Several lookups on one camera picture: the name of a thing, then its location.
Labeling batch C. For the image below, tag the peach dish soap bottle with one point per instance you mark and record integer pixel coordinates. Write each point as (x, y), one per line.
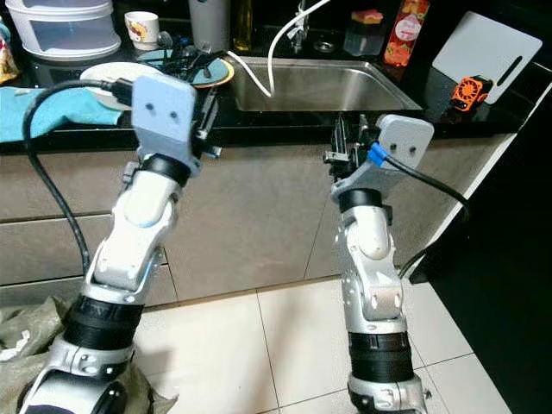
(405, 34)

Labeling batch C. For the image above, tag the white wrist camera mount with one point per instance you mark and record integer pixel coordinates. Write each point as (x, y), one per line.
(410, 138)
(164, 112)

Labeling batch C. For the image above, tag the clear plastic sponge holder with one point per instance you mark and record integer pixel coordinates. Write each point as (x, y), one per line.
(362, 41)

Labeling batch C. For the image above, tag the orange snack bag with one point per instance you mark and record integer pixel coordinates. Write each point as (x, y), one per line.
(8, 62)

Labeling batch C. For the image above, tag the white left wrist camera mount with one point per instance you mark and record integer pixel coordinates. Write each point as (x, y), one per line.
(164, 112)

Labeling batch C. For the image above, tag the white printed cup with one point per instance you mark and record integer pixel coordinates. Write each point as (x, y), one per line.
(142, 30)

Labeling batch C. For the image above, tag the olive oil bottle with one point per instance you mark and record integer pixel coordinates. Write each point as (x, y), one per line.
(241, 26)

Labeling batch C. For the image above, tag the orange handheld fan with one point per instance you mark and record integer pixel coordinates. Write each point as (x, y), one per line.
(472, 93)

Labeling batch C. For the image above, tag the white cutting board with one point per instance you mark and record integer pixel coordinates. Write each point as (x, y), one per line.
(483, 52)

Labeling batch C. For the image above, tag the black plastic fork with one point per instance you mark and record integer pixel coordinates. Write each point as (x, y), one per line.
(190, 60)

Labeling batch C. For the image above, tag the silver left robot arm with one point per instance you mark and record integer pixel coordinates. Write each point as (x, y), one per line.
(147, 207)

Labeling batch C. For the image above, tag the chrome faucet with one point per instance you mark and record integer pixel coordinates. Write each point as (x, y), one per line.
(299, 34)

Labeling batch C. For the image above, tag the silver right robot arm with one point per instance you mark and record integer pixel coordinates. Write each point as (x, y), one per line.
(366, 233)

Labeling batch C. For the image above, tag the pink yellow sponge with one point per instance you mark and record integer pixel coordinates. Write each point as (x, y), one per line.
(367, 17)

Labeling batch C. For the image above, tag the teal plate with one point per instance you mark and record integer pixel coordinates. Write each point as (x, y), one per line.
(220, 73)

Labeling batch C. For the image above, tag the black cabinet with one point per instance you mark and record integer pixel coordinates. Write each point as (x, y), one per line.
(509, 259)

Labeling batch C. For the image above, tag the stainless steel sink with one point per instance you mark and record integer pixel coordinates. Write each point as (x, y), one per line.
(328, 86)

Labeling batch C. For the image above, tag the clear stacked plastic container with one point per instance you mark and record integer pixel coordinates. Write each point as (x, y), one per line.
(60, 34)

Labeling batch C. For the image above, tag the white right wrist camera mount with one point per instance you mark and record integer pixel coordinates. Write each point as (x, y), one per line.
(410, 138)

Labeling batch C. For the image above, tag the woven plastic sack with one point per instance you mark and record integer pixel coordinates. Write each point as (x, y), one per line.
(26, 345)

